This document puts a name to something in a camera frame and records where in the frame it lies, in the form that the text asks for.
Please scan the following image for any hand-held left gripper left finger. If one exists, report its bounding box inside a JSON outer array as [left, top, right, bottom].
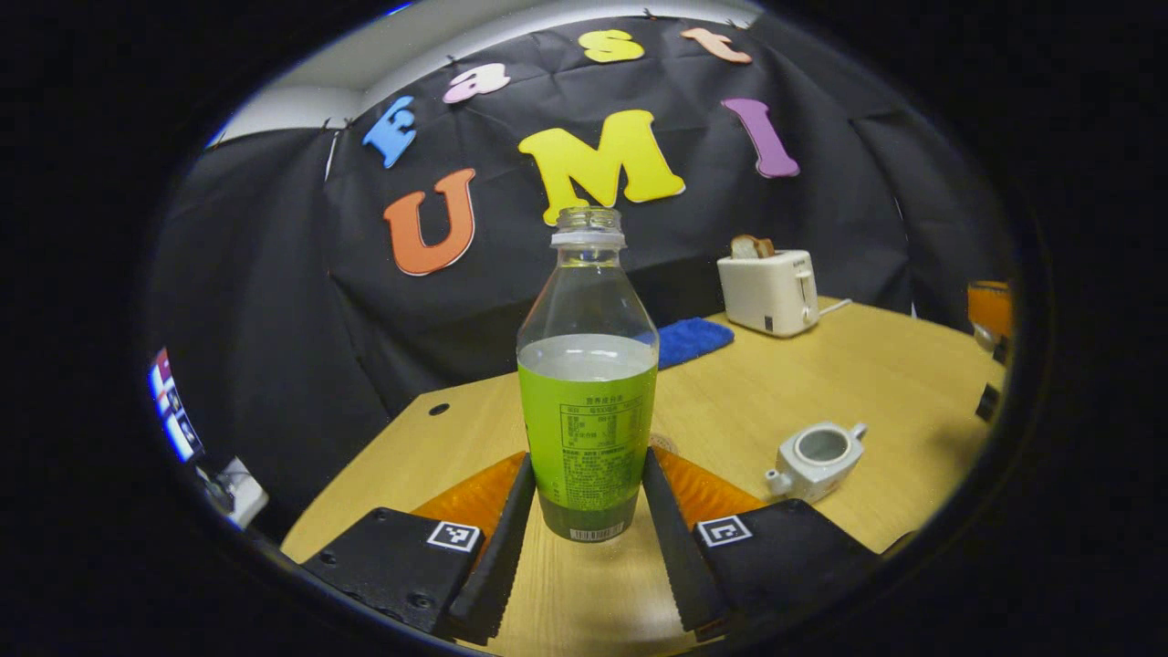
[[301, 452, 537, 646]]

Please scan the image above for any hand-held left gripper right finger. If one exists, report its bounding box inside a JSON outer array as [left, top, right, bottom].
[[641, 445, 882, 641]]

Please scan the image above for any white ceramic teacup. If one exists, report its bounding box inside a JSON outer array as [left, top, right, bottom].
[[765, 421, 869, 504]]

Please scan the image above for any green label water bottle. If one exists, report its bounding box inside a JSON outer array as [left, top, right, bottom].
[[516, 207, 660, 545]]

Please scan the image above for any blue towel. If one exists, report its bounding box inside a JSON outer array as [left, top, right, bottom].
[[639, 317, 735, 371]]

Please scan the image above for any white toaster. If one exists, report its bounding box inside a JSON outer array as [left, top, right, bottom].
[[716, 249, 820, 339]]

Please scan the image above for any white side desk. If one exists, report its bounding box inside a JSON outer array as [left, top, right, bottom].
[[217, 456, 271, 529]]

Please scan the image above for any black backdrop cloth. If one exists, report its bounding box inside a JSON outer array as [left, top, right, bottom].
[[151, 14, 1014, 539]]

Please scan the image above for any computer monitor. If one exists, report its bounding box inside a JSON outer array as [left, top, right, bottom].
[[149, 348, 204, 463]]

